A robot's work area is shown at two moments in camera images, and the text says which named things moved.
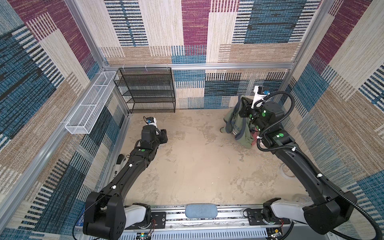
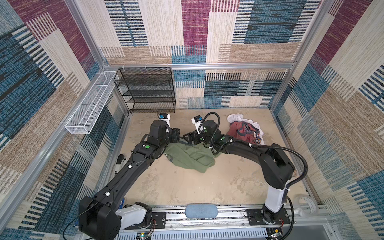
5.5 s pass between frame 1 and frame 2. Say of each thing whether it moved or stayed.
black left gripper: moved
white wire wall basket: stayed
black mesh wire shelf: stayed
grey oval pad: stayed
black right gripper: moved
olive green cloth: moved
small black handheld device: stayed
